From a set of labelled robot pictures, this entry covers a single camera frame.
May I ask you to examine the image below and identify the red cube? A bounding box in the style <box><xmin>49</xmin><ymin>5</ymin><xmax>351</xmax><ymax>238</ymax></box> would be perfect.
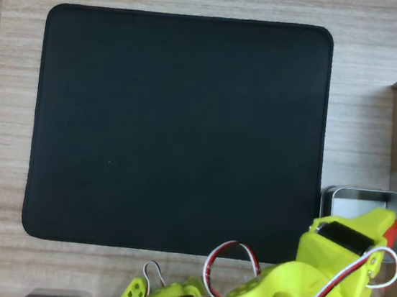
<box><xmin>380</xmin><ymin>218</ymin><xmax>397</xmax><ymax>250</ymax></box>

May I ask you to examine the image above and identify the red white black servo cable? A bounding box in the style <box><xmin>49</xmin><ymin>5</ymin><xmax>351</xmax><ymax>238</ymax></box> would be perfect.
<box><xmin>298</xmin><ymin>237</ymin><xmax>397</xmax><ymax>297</ymax></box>
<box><xmin>199</xmin><ymin>237</ymin><xmax>266</xmax><ymax>297</ymax></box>
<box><xmin>140</xmin><ymin>259</ymin><xmax>168</xmax><ymax>296</ymax></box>

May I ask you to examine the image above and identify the rectangular metal tin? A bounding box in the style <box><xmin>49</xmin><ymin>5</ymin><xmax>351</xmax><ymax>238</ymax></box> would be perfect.
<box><xmin>323</xmin><ymin>183</ymin><xmax>397</xmax><ymax>267</ymax></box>

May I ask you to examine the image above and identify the black mouse mat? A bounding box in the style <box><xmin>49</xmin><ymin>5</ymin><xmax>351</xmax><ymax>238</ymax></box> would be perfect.
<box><xmin>18</xmin><ymin>0</ymin><xmax>342</xmax><ymax>273</ymax></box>

